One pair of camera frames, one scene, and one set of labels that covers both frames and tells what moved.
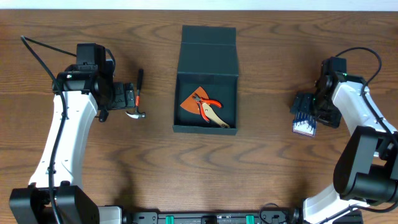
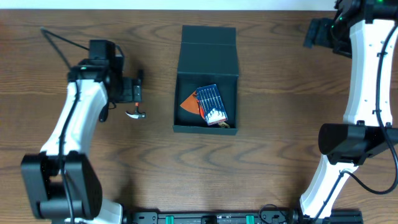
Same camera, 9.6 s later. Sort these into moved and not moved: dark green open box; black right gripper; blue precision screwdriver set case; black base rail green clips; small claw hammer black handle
Moved: blue precision screwdriver set case; black right gripper
Not moved: small claw hammer black handle; dark green open box; black base rail green clips
